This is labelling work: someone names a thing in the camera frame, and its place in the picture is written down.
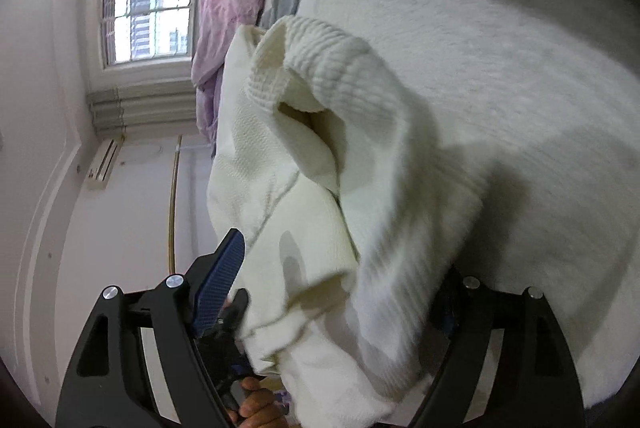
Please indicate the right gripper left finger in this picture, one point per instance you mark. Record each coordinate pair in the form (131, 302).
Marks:
(195, 318)

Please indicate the white button-up jacket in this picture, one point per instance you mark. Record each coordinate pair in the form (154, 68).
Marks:
(354, 197)

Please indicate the white wall air conditioner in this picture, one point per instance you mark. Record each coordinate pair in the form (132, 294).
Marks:
(103, 163)

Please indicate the wooden rail clothes rack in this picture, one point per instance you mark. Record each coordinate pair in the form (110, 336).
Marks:
(172, 206)

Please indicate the person's right hand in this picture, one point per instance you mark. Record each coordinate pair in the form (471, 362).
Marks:
(259, 408)

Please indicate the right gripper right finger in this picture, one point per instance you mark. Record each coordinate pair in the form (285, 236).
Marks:
(536, 383)

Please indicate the window with metal grille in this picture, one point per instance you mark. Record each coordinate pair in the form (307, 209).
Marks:
(145, 30)

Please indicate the left striped curtain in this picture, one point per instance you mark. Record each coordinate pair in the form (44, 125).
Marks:
(121, 111)

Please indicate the bed mattress with sheet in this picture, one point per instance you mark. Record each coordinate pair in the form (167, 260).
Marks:
(555, 84)

